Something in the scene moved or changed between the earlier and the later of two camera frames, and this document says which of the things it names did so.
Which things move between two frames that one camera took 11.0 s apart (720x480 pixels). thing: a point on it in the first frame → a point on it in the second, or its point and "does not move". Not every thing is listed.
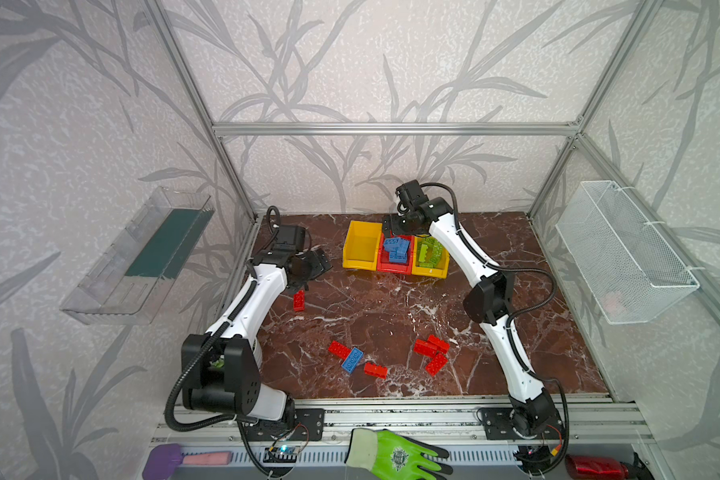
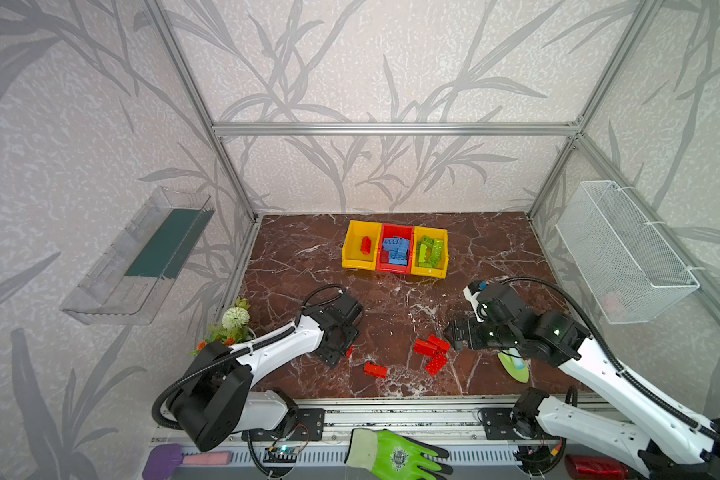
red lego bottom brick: (373, 369) does not move
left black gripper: (317, 264) → (333, 349)
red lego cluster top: (439, 344) does not move
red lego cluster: (425, 348) does not move
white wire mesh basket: (632, 276) does not move
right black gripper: (397, 225) → (463, 332)
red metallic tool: (594, 468) does not move
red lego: (299, 301) → (366, 245)
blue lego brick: (391, 244) does not move
